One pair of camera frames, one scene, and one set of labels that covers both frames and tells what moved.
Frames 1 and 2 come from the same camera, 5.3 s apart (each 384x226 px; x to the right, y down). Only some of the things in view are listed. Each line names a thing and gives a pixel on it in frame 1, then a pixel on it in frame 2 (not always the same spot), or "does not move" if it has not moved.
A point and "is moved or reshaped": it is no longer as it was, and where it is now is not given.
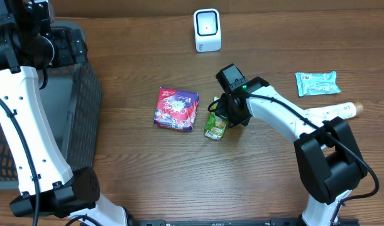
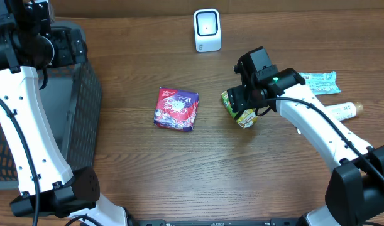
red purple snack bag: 176,109 does not move
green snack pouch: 215,125 is moved or reshaped
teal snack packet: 318,83 does not move
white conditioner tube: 347,110 does not move
